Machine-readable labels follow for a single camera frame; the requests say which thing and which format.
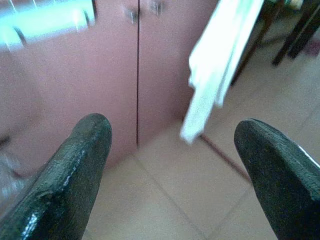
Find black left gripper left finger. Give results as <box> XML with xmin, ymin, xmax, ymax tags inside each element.
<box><xmin>0</xmin><ymin>112</ymin><xmax>113</xmax><ymax>240</ymax></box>

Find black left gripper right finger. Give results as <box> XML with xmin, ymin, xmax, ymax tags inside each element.
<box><xmin>233</xmin><ymin>117</ymin><xmax>320</xmax><ymax>240</ymax></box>

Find pink cabinet door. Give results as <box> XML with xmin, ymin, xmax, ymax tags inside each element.
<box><xmin>0</xmin><ymin>0</ymin><xmax>140</xmax><ymax>176</ymax></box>
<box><xmin>136</xmin><ymin>0</ymin><xmax>220</xmax><ymax>150</ymax></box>

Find black furniture leg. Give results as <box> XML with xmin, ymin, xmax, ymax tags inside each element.
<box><xmin>271</xmin><ymin>0</ymin><xmax>320</xmax><ymax>68</ymax></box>

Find white hanging cloth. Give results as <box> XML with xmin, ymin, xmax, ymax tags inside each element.
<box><xmin>179</xmin><ymin>0</ymin><xmax>266</xmax><ymax>146</ymax></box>

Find brown wooden furniture leg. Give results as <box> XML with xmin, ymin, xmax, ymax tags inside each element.
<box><xmin>229</xmin><ymin>0</ymin><xmax>287</xmax><ymax>87</ymax></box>

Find chrome bar handle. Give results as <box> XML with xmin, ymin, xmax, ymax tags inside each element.
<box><xmin>0</xmin><ymin>0</ymin><xmax>98</xmax><ymax>53</ymax></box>

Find small metal cabinet handle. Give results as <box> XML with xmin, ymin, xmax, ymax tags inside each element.
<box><xmin>123</xmin><ymin>6</ymin><xmax>140</xmax><ymax>25</ymax></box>
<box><xmin>148</xmin><ymin>0</ymin><xmax>164</xmax><ymax>16</ymax></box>

